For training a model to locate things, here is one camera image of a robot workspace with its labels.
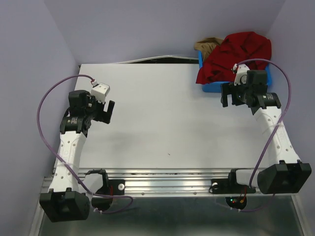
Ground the red skirt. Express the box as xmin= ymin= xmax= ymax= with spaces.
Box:
xmin=196 ymin=31 xmax=272 ymax=85

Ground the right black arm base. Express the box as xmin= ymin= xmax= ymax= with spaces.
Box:
xmin=209 ymin=169 xmax=256 ymax=194

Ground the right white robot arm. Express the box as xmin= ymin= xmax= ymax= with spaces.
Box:
xmin=221 ymin=64 xmax=312 ymax=194

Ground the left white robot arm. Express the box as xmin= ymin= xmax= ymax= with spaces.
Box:
xmin=39 ymin=85 xmax=115 ymax=222

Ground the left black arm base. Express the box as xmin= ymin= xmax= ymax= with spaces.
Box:
xmin=83 ymin=169 xmax=126 ymax=195

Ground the blue plastic bin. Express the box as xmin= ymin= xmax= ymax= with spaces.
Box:
xmin=197 ymin=50 xmax=273 ymax=93

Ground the tan skirt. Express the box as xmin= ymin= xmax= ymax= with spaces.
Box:
xmin=194 ymin=37 xmax=223 ymax=61

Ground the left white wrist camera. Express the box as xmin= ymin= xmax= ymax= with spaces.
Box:
xmin=91 ymin=83 xmax=110 ymax=104

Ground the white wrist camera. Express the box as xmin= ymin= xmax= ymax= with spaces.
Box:
xmin=91 ymin=83 xmax=110 ymax=104
xmin=232 ymin=64 xmax=249 ymax=86

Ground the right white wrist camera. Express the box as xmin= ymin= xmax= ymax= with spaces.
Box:
xmin=232 ymin=64 xmax=249 ymax=86

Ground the aluminium mounting rail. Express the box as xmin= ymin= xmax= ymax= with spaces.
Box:
xmin=39 ymin=167 xmax=300 ymax=197

